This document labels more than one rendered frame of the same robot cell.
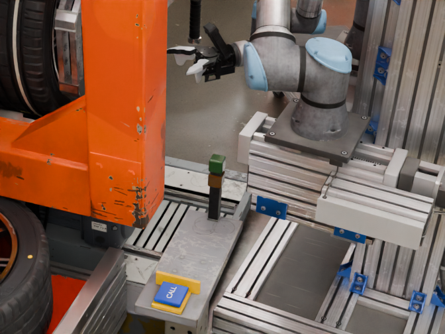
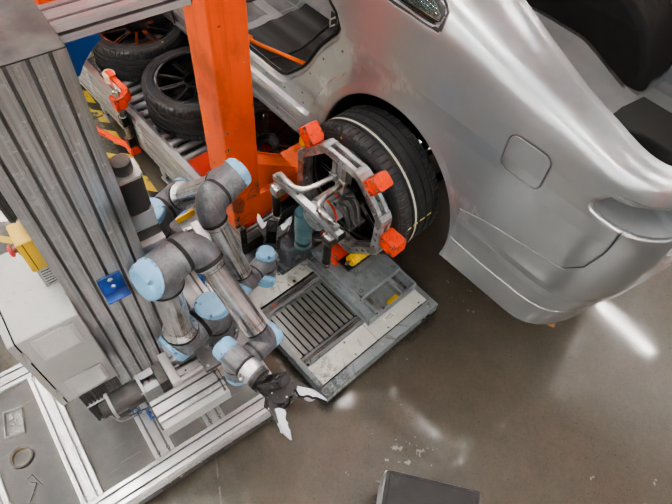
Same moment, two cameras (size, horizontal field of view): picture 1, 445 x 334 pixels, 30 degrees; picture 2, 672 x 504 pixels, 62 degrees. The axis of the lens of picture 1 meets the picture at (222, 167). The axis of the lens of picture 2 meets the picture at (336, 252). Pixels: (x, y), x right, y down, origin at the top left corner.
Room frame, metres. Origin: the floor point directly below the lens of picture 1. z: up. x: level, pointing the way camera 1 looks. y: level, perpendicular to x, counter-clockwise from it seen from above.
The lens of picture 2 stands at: (3.12, -1.05, 2.74)
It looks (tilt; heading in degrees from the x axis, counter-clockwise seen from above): 55 degrees down; 118
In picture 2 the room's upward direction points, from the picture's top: 6 degrees clockwise
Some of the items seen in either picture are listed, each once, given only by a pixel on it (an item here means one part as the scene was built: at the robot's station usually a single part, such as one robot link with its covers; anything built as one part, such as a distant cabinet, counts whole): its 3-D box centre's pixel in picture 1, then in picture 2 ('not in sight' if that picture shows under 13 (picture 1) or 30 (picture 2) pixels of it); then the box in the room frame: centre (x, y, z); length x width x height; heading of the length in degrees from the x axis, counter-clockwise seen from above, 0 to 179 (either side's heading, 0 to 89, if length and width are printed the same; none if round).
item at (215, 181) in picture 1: (216, 178); not in sight; (1.91, 0.02, 0.59); 0.04 x 0.04 x 0.04; 75
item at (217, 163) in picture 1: (217, 164); not in sight; (1.91, 0.02, 0.64); 0.04 x 0.04 x 0.04; 75
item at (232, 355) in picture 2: not in sight; (233, 356); (2.57, -0.58, 1.21); 0.11 x 0.08 x 0.09; 174
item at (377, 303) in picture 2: not in sight; (361, 274); (2.45, 0.54, 0.13); 0.50 x 0.36 x 0.10; 165
